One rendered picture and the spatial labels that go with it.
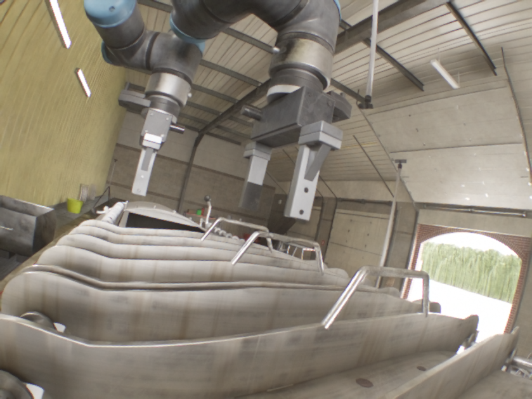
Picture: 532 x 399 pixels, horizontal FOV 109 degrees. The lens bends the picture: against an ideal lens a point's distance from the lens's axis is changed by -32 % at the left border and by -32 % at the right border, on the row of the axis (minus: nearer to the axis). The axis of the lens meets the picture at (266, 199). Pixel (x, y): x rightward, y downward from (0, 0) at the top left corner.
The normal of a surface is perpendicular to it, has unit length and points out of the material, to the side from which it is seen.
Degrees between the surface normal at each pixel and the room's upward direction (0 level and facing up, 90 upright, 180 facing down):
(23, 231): 90
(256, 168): 90
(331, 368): 90
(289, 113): 90
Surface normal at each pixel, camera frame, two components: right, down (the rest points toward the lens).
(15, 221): 0.45, 0.08
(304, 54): 0.04, -0.05
